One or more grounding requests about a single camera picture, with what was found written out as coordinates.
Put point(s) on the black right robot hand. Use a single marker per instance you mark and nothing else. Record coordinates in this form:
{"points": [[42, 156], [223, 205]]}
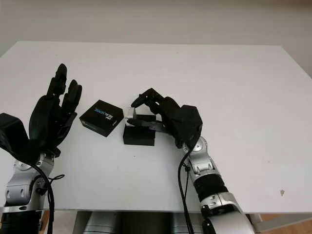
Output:
{"points": [[171, 117]]}

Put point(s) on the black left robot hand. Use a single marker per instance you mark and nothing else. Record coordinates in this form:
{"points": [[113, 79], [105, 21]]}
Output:
{"points": [[45, 119]]}

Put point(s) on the small silver depth camera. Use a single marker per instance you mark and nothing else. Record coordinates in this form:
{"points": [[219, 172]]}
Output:
{"points": [[130, 112]]}

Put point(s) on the black RealSense box lid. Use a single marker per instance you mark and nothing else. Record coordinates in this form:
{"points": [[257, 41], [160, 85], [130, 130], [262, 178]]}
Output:
{"points": [[102, 117]]}

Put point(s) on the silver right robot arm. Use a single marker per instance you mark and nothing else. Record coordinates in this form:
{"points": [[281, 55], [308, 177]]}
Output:
{"points": [[204, 165]]}

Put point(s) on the white table leg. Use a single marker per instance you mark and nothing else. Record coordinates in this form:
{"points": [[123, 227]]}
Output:
{"points": [[256, 221]]}

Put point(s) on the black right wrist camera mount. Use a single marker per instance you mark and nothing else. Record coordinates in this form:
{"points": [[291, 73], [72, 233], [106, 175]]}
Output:
{"points": [[191, 122]]}

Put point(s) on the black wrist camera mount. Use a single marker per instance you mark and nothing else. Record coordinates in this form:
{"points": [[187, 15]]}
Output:
{"points": [[12, 131], [191, 122]]}

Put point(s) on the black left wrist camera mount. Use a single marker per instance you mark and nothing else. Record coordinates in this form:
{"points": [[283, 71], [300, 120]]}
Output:
{"points": [[12, 131]]}

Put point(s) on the black camera box base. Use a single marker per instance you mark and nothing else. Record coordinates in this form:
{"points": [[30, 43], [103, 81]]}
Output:
{"points": [[139, 139]]}

